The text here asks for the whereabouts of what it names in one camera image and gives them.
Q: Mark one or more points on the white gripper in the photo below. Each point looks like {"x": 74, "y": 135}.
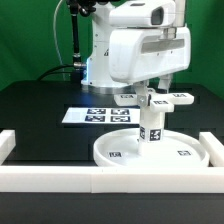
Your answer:
{"x": 136, "y": 55}

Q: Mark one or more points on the white cross table base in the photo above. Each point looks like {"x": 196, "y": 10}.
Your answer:
{"x": 157, "y": 102}

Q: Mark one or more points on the white round table top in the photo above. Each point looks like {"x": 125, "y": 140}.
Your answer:
{"x": 125, "y": 148}

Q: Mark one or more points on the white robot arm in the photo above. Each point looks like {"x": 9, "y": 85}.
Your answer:
{"x": 167, "y": 15}

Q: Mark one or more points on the white marker sheet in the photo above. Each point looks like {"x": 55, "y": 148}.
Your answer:
{"x": 75, "y": 115}

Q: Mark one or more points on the white fence right bar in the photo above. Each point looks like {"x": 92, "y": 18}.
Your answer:
{"x": 214, "y": 148}

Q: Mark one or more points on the white fence bar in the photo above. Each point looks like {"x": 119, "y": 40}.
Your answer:
{"x": 214, "y": 148}
{"x": 110, "y": 180}
{"x": 7, "y": 144}

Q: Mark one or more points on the white fence front bar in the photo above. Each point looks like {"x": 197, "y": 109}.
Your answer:
{"x": 110, "y": 180}

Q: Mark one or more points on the white fence left bar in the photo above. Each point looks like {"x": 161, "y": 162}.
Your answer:
{"x": 7, "y": 144}

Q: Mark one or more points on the black camera pole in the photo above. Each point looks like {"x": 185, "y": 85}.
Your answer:
{"x": 83, "y": 8}

